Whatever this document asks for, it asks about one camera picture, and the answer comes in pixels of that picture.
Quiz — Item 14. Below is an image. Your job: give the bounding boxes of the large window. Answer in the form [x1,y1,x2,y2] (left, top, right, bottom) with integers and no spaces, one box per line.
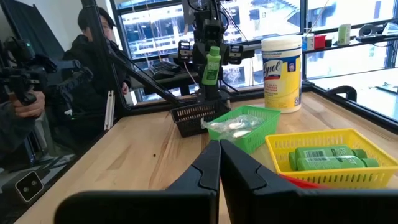
[110,0,398,103]

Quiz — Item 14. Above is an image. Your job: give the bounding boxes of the red box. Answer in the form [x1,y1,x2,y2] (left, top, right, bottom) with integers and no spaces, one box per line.
[313,34,327,50]

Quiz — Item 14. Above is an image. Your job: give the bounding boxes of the person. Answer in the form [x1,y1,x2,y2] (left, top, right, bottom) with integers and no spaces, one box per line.
[62,6,131,141]

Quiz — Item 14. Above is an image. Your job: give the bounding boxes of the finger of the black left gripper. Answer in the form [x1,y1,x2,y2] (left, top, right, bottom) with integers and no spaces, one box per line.
[195,46,205,82]
[221,46,229,82]

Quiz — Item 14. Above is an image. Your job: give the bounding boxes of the black sill device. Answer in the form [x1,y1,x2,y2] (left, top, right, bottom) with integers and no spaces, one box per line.
[356,23,388,43]

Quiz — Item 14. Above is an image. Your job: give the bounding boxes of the Lysol wipes canister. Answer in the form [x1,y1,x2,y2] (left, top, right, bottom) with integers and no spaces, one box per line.
[261,34,303,114]

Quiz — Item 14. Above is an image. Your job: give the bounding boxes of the person's forearm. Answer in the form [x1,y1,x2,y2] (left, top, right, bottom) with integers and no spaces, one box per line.
[0,102,38,153]

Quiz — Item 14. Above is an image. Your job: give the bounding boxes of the yellow plastic basket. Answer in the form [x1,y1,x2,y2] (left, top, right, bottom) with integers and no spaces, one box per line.
[264,128,398,190]

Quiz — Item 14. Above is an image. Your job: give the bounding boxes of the red plastic basket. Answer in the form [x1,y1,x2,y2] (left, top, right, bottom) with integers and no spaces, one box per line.
[279,173,327,190]

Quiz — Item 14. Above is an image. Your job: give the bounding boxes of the black keyboard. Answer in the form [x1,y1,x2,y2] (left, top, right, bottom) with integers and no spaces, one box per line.
[149,60,182,75]

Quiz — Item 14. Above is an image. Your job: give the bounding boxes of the green box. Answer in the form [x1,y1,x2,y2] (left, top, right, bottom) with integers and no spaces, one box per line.
[338,24,352,46]

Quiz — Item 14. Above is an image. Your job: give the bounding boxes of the black box white socket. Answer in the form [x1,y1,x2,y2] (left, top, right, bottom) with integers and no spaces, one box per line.
[14,170,45,203]

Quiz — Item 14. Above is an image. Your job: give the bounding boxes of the green plastic basket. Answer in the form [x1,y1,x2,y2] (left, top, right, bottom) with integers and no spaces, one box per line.
[206,105,282,155]

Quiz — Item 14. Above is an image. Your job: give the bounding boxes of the black computer mouse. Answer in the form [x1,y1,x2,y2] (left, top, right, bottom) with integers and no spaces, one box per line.
[152,70,175,80]

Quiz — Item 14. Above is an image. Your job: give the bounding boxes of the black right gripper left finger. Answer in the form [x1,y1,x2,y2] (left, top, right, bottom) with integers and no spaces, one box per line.
[54,139,221,224]

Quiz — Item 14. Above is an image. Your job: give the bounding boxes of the black aluminium rig frame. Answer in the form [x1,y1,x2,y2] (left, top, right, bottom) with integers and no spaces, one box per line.
[79,0,398,134]

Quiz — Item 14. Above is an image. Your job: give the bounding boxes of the blue white box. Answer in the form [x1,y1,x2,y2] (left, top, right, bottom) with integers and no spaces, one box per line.
[302,33,315,51]

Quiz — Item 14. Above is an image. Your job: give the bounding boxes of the black frame handle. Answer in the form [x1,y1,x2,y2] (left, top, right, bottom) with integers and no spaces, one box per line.
[326,85,358,102]

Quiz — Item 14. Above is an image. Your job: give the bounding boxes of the black monitor back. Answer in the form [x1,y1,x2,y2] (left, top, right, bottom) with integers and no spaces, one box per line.
[0,0,65,62]

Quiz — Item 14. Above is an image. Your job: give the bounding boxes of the black plastic basket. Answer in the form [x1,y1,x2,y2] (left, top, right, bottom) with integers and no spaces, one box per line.
[170,100,231,138]

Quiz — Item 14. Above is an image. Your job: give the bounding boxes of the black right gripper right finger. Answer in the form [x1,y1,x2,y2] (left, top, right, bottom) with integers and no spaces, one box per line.
[220,139,398,224]

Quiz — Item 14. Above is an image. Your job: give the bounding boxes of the person's hand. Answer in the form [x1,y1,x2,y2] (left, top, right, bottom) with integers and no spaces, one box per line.
[12,90,46,118]

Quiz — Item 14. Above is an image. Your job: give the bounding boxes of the white plastic strip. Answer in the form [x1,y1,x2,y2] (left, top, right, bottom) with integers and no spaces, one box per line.
[104,90,116,131]

